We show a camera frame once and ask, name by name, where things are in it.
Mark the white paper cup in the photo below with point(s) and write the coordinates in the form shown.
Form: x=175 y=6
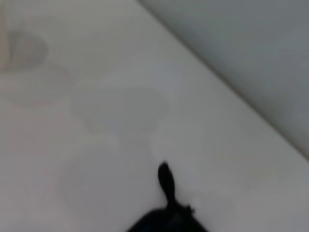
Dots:
x=3 y=43

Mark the blue rag with black trim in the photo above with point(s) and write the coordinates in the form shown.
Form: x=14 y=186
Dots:
x=166 y=220

